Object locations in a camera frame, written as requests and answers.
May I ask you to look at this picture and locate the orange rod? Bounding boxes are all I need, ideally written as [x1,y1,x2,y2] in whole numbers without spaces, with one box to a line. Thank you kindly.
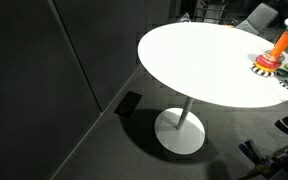
[269,30,288,61]

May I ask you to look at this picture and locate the dark floor plate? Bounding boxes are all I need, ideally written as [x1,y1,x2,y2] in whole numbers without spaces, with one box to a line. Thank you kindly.
[113,91,144,119]

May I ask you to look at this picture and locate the white table leg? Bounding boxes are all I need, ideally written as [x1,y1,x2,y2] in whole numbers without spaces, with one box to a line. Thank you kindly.
[175,96,196,131]

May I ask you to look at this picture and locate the white round table base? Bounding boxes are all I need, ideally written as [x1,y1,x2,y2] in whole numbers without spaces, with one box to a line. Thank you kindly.
[154,107,207,156]

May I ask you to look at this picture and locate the grey chair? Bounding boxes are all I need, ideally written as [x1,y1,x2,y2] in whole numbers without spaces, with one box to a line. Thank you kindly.
[235,2,280,36]

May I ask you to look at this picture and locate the metal frame rack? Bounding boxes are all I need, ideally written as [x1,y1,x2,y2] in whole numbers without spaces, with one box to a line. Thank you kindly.
[193,0,229,25]

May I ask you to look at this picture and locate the large black white striped ring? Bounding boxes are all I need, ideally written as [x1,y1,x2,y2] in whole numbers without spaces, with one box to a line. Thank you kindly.
[249,63,277,79]

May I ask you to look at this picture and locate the yellow ring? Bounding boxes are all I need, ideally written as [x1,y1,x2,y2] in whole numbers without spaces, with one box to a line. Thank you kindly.
[254,60,279,72]

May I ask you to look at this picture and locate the red ring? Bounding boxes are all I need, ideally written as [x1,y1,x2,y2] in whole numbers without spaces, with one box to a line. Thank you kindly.
[255,54,284,70]

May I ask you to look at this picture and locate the dark green ridged ring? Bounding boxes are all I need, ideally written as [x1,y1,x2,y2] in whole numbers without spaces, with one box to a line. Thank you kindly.
[274,68,288,79]

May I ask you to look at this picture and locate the transparent ring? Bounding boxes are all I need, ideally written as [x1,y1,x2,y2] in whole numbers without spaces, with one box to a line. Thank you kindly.
[264,49,286,64]

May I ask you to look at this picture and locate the small black white striped ring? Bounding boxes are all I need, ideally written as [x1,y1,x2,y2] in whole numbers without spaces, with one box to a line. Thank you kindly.
[278,79,288,91]

